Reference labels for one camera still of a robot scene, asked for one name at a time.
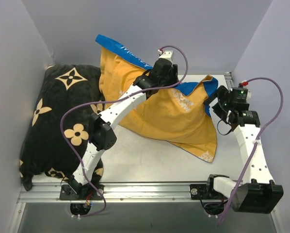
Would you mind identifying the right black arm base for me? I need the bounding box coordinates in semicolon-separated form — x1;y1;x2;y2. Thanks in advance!
189;183;227;201

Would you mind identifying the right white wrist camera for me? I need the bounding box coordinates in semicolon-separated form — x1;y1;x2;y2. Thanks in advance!
239;80;252;102

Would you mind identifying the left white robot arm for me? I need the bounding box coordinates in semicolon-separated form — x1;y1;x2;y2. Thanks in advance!
68;58;178;200

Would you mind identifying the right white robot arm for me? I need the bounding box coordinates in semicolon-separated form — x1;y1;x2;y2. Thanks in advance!
204;86;284;214

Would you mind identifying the black floral pillow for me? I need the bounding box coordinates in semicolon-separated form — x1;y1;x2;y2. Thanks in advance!
19;65;104;191

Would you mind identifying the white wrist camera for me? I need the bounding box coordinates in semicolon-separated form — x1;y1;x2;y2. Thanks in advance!
158;50;174;63
239;80;252;102

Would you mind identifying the blue and yellow pillowcase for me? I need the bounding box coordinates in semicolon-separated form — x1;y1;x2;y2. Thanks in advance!
96;34;218;163

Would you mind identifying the aluminium front rail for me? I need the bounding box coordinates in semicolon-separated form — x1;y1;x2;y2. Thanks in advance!
18;182;233;204

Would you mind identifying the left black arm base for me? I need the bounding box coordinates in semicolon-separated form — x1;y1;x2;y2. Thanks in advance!
59;184;102;201

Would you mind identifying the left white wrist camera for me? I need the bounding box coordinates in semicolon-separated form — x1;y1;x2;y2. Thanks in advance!
158;50;174;63

